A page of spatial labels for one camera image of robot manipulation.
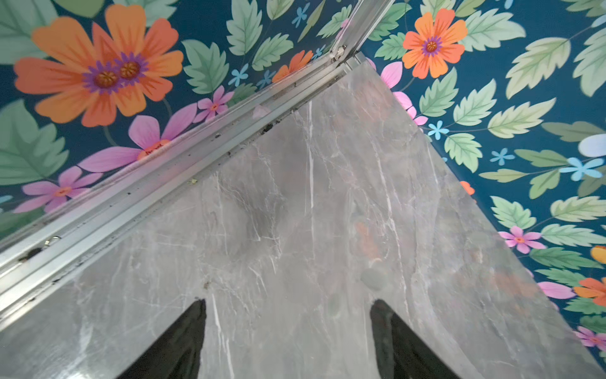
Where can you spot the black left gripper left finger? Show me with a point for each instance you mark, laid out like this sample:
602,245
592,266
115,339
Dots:
176,353

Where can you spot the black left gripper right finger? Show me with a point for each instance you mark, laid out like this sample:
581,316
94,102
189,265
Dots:
400,352

